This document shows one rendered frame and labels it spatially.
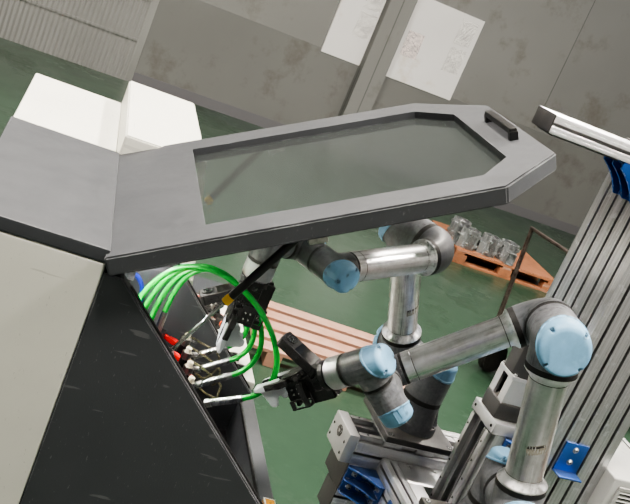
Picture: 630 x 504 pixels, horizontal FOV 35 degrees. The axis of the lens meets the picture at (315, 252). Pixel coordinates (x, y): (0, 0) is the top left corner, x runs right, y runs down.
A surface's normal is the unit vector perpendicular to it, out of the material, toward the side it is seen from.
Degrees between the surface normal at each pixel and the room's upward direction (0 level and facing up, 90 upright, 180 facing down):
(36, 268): 90
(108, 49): 90
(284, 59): 90
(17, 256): 90
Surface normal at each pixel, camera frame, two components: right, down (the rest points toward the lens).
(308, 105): 0.24, 0.39
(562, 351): 0.03, 0.18
